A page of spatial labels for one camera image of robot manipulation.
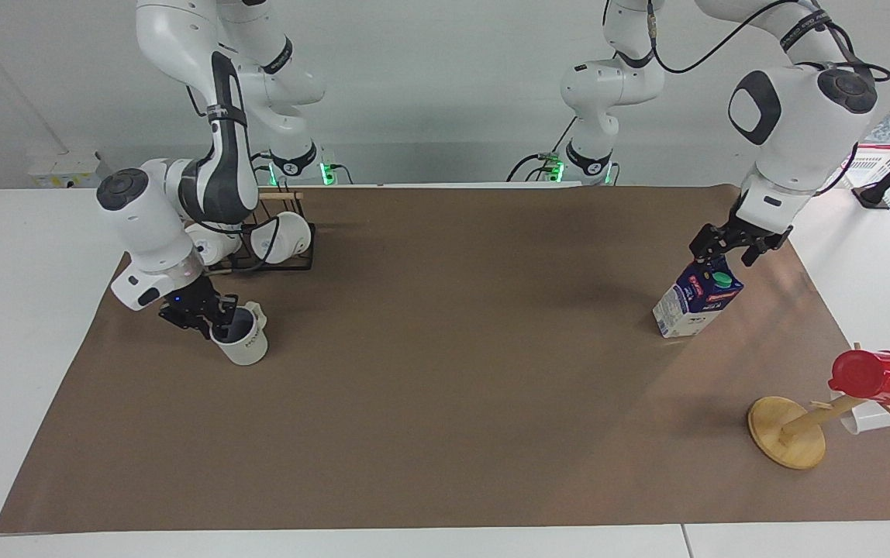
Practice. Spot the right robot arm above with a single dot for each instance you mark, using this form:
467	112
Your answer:
216	174

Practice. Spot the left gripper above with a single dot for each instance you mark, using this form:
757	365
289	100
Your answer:
757	223

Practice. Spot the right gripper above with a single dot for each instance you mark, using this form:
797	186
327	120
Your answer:
184	304

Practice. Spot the wooden mug tree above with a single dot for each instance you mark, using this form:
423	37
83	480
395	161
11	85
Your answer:
788	434

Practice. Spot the blue and white milk carton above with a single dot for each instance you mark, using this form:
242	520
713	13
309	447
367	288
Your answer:
693	306

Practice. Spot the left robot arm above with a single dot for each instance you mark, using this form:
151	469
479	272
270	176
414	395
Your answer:
798	116

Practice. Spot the pale yellow box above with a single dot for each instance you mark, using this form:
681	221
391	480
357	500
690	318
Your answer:
65	172

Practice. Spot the red cup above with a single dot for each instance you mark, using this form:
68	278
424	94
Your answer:
879	377

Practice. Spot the plain white cup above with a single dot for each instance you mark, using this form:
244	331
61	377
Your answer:
867	418

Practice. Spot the white cup with print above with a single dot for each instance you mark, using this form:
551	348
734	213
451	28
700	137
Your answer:
243	341

